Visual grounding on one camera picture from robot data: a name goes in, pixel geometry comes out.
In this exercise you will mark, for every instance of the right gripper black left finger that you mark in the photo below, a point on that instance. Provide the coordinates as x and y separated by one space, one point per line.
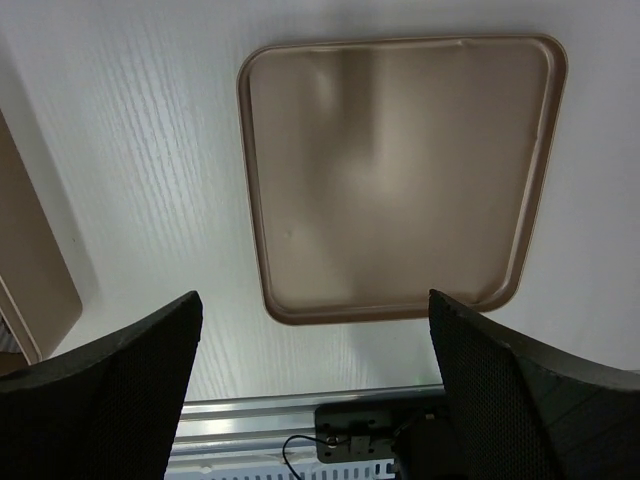
106 410

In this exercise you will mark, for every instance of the aluminium mounting rail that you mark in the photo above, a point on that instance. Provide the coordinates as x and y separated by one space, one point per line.
247 432

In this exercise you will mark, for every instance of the white slotted cable duct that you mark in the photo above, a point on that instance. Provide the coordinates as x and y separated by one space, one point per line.
377 469

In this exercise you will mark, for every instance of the gold tin lid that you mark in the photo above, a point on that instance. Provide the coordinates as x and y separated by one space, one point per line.
378 170

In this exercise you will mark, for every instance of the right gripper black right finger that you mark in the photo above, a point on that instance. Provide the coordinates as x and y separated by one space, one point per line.
523 409

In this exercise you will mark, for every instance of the gold chocolate tin box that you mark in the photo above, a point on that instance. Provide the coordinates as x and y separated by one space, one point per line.
39 301

